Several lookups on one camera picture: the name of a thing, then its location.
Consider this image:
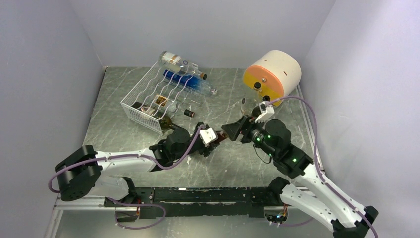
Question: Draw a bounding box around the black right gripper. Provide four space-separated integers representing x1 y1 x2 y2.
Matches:
222 114 277 158

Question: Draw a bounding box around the clear bottle white gold label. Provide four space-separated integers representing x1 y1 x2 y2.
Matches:
240 82 261 116

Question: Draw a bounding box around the brown bottle gold foil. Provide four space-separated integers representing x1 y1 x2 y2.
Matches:
212 130 229 144

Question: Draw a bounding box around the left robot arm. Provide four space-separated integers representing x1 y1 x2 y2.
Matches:
48 123 224 206

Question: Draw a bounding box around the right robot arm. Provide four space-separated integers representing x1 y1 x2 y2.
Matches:
221 116 379 238

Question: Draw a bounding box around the dark green bottle black neck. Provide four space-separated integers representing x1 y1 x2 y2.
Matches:
129 102 181 133

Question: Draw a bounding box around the blue clear bottle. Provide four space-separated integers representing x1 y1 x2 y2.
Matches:
163 70 218 96

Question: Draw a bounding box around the clear bottle on rack top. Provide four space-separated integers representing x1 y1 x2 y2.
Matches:
158 51 207 80

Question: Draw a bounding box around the cream orange yellow cylinder box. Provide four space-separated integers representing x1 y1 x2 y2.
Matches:
243 50 302 105

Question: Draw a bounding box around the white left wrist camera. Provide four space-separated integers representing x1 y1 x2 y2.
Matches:
199 128 218 147

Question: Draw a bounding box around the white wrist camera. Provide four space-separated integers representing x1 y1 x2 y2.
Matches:
254 101 275 123
199 128 218 147

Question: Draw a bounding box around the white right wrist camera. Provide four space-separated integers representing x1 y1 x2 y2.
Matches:
254 101 275 123

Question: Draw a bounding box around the white wire wine rack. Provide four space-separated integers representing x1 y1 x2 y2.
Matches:
120 62 204 134

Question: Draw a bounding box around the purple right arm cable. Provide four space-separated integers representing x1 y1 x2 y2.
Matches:
267 96 379 238

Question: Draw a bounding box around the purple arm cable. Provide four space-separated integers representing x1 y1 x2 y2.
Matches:
48 124 208 194
267 96 379 238

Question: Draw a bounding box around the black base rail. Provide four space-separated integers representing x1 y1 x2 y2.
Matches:
120 187 283 219

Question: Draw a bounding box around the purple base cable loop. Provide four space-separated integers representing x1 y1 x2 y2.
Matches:
105 197 167 230

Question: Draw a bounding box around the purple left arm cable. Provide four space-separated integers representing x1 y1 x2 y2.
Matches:
48 124 208 194

